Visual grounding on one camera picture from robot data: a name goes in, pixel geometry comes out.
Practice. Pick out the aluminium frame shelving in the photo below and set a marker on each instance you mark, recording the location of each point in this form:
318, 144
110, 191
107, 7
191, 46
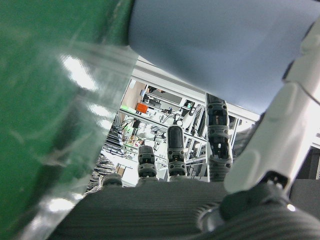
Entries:
160, 77

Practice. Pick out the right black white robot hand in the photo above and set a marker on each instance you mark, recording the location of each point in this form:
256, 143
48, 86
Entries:
150, 212

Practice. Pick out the light blue plastic cup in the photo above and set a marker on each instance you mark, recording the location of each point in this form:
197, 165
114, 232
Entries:
212, 37

